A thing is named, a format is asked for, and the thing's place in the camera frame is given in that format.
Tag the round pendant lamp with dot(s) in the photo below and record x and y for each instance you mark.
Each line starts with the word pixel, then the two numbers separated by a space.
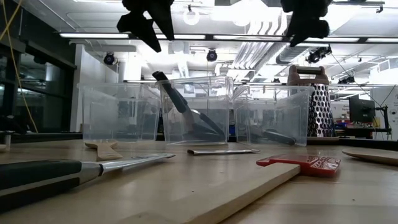
pixel 191 17

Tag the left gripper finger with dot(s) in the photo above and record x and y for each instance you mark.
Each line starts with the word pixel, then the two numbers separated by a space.
pixel 140 28
pixel 163 18

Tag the black ceiling spotlight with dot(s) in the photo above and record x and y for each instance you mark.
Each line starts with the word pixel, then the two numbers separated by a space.
pixel 315 56
pixel 109 58
pixel 212 55

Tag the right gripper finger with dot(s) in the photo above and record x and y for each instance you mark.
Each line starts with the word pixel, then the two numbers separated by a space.
pixel 298 32
pixel 318 29

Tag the long ceiling light bar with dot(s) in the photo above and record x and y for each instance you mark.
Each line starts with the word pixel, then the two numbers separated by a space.
pixel 171 36

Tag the clear plastic bin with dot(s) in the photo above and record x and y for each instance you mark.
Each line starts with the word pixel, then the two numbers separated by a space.
pixel 280 112
pixel 118 118
pixel 214 99

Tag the wooden spoon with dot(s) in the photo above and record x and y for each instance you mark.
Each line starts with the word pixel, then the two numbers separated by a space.
pixel 104 152

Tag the metal strip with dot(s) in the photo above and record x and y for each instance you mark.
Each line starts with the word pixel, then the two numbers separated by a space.
pixel 220 152

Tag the black aluminium table frame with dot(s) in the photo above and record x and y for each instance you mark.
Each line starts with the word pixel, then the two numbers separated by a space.
pixel 46 136

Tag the black computer monitor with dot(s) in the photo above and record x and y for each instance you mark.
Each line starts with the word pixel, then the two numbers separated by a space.
pixel 360 109

